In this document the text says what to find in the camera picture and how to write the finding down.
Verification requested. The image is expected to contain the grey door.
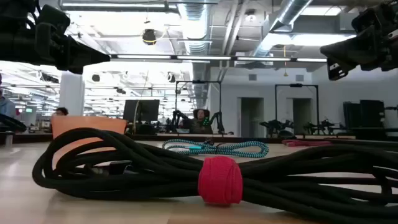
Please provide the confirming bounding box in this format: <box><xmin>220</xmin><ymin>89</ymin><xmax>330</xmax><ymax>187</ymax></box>
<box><xmin>292</xmin><ymin>98</ymin><xmax>313</xmax><ymax>135</ymax></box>
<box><xmin>240</xmin><ymin>97</ymin><xmax>265</xmax><ymax>138</ymax></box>

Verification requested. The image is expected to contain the silver smooth ceiling duct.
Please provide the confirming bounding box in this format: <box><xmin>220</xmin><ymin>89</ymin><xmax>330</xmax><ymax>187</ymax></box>
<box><xmin>251</xmin><ymin>0</ymin><xmax>313</xmax><ymax>57</ymax></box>

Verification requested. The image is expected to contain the black station frame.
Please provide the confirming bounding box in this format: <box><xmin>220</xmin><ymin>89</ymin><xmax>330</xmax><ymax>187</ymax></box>
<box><xmin>274</xmin><ymin>83</ymin><xmax>320</xmax><ymax>134</ymax></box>
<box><xmin>174</xmin><ymin>80</ymin><xmax>223</xmax><ymax>134</ymax></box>

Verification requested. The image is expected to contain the black monitor on stand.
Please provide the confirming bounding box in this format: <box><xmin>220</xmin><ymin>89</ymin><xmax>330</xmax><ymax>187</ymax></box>
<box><xmin>123</xmin><ymin>99</ymin><xmax>160</xmax><ymax>135</ymax></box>

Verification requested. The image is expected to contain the red cable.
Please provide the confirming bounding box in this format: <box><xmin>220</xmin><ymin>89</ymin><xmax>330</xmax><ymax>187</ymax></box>
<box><xmin>281</xmin><ymin>139</ymin><xmax>332</xmax><ymax>147</ymax></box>

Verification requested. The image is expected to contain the white square column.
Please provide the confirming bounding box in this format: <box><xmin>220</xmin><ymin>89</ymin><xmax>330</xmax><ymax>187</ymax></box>
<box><xmin>58</xmin><ymin>71</ymin><xmax>86</xmax><ymax>116</ymax></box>

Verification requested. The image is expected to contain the black curved bar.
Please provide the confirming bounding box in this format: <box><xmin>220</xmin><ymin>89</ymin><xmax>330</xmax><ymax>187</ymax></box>
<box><xmin>0</xmin><ymin>113</ymin><xmax>28</xmax><ymax>133</ymax></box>

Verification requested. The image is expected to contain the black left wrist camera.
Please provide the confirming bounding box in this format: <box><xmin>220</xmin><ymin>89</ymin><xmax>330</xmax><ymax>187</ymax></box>
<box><xmin>35</xmin><ymin>3</ymin><xmax>72</xmax><ymax>38</ymax></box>

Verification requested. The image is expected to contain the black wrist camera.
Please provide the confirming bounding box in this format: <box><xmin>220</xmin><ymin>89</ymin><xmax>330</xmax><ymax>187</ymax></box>
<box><xmin>351</xmin><ymin>1</ymin><xmax>398</xmax><ymax>32</ymax></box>
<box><xmin>35</xmin><ymin>3</ymin><xmax>72</xmax><ymax>38</ymax></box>

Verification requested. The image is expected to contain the orange bin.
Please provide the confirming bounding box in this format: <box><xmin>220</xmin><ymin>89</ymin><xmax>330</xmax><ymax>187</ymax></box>
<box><xmin>51</xmin><ymin>115</ymin><xmax>128</xmax><ymax>169</ymax></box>

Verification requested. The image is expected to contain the black cabinet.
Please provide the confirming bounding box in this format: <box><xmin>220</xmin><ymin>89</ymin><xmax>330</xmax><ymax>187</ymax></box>
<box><xmin>343</xmin><ymin>99</ymin><xmax>387</xmax><ymax>130</ymax></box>

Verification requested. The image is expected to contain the silver ribbed ceiling duct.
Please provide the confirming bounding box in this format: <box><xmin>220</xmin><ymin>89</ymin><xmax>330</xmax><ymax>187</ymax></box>
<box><xmin>177</xmin><ymin>0</ymin><xmax>213</xmax><ymax>110</ymax></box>

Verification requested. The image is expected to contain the wooden station table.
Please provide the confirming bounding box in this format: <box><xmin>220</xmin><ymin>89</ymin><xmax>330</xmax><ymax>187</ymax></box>
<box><xmin>157</xmin><ymin>132</ymin><xmax>234</xmax><ymax>138</ymax></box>

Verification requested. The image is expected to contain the yellow hanging pendant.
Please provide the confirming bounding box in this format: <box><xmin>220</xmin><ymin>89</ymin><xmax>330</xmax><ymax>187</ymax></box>
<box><xmin>282</xmin><ymin>45</ymin><xmax>289</xmax><ymax>78</ymax></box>

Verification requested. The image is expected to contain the seated person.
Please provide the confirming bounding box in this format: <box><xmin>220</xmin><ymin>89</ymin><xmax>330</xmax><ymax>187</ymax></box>
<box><xmin>186</xmin><ymin>108</ymin><xmax>214</xmax><ymax>135</ymax></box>

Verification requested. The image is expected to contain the black dome ceiling fixture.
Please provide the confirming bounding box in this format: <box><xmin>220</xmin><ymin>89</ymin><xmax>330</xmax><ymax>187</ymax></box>
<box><xmin>142</xmin><ymin>28</ymin><xmax>157</xmax><ymax>46</ymax></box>

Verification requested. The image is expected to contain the teal braided cable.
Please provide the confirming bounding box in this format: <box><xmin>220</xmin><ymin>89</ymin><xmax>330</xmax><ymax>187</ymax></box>
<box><xmin>161</xmin><ymin>139</ymin><xmax>270</xmax><ymax>159</ymax></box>

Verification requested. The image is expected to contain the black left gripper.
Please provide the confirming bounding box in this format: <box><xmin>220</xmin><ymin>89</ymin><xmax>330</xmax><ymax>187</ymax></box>
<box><xmin>30</xmin><ymin>21</ymin><xmax>111</xmax><ymax>75</ymax></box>

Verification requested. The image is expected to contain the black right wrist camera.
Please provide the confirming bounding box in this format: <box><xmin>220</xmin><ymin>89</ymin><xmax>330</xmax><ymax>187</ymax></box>
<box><xmin>351</xmin><ymin>1</ymin><xmax>398</xmax><ymax>32</ymax></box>

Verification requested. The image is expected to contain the black cable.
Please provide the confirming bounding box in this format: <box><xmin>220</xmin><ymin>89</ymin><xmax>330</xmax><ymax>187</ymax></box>
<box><xmin>32</xmin><ymin>127</ymin><xmax>398</xmax><ymax>224</ymax></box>

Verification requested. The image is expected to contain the black table edge frame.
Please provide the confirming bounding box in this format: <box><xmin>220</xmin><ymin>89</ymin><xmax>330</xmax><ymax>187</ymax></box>
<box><xmin>0</xmin><ymin>132</ymin><xmax>398</xmax><ymax>146</ymax></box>

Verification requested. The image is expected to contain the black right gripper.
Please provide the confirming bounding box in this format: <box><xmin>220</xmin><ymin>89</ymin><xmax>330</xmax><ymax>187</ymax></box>
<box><xmin>320</xmin><ymin>12</ymin><xmax>398</xmax><ymax>82</ymax></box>

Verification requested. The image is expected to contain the red velcro cable strap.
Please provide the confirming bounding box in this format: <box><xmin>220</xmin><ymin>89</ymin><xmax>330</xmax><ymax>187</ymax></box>
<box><xmin>198</xmin><ymin>156</ymin><xmax>244</xmax><ymax>206</ymax></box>

